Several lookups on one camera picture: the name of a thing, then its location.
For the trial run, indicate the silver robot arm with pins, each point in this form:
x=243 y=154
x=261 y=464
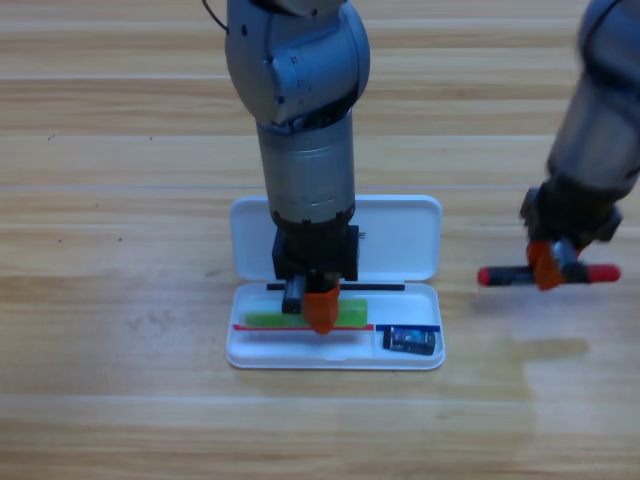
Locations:
x=305 y=125
x=600 y=110

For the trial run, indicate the small dark blue eraser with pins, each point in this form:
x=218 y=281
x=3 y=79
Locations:
x=407 y=340

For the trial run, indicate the white Unitree pencil case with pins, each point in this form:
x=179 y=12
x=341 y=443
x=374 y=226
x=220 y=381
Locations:
x=400 y=235

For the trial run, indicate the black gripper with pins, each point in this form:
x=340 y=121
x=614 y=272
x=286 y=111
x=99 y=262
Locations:
x=570 y=215
x=320 y=250

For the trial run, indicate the red and black marker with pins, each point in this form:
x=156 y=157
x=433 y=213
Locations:
x=505 y=276

